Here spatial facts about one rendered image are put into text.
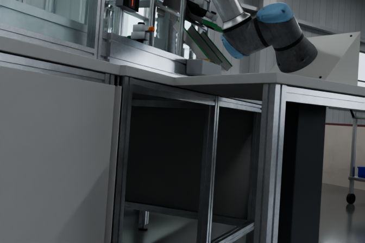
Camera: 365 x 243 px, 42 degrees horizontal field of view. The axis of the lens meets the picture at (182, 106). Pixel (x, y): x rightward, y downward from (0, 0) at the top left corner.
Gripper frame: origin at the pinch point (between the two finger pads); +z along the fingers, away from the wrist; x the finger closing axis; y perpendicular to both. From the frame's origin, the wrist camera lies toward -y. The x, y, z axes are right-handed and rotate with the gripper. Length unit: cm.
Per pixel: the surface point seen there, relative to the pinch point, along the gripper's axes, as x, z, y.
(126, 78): -78, 40, 5
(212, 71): -13.5, 30.3, 5.1
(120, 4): -29.8, 5.2, -30.9
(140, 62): -59, 33, -2
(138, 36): -32.4, 18.9, -19.5
